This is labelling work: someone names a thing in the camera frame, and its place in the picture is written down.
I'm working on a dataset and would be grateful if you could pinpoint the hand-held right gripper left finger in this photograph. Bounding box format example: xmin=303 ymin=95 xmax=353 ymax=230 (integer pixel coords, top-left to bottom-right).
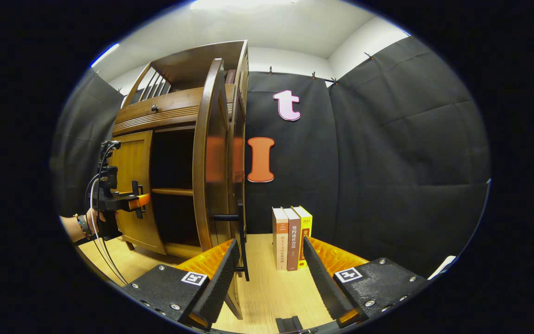
xmin=122 ymin=238 xmax=241 ymax=331

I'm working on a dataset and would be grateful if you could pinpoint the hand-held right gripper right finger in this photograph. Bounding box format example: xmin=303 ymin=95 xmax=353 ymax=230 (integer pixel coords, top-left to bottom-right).
xmin=303 ymin=237 xmax=430 ymax=328

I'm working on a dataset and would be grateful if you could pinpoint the wooden cabinet door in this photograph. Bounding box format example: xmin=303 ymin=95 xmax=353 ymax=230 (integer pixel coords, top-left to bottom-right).
xmin=192 ymin=58 xmax=251 ymax=321
xmin=109 ymin=130 xmax=166 ymax=256

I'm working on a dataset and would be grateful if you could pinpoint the wooden double-door shoe cabinet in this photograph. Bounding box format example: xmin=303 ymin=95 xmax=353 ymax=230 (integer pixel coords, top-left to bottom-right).
xmin=108 ymin=40 xmax=250 ymax=260

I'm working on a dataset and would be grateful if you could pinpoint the wooden cabinet inner shelf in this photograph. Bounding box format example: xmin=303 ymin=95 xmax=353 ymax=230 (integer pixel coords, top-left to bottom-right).
xmin=151 ymin=187 xmax=194 ymax=196

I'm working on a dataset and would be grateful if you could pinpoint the wooden cabinet drawer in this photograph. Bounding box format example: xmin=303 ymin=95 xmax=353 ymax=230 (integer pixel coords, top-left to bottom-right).
xmin=112 ymin=84 xmax=237 ymax=137

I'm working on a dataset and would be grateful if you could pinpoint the brown thick book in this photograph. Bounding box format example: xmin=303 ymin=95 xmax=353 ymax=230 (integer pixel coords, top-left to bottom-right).
xmin=283 ymin=207 xmax=301 ymax=271

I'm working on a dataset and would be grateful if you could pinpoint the yellow thick book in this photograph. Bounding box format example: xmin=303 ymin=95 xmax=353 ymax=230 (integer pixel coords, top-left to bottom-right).
xmin=292 ymin=206 xmax=313 ymax=269

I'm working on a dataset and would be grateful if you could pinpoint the beige thick book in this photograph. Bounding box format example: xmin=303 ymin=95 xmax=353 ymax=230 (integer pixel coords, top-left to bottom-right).
xmin=272 ymin=207 xmax=290 ymax=271

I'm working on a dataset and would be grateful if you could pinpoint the black backdrop cloth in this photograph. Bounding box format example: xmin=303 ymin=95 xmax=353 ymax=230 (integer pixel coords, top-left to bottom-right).
xmin=50 ymin=36 xmax=492 ymax=279

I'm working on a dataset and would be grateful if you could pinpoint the large ceiling light panel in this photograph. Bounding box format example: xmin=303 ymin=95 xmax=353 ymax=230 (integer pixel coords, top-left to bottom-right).
xmin=191 ymin=0 xmax=298 ymax=11

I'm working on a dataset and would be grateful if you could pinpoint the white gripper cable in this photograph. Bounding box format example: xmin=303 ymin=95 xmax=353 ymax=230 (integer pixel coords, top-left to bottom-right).
xmin=90 ymin=179 xmax=128 ymax=284

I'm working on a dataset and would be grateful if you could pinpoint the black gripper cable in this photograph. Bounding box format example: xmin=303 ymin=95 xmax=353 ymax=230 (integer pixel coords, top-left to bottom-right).
xmin=84 ymin=141 xmax=126 ymax=286

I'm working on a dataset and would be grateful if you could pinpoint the black wrist bracelet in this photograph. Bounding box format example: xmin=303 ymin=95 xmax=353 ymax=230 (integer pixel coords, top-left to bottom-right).
xmin=73 ymin=213 xmax=93 ymax=243

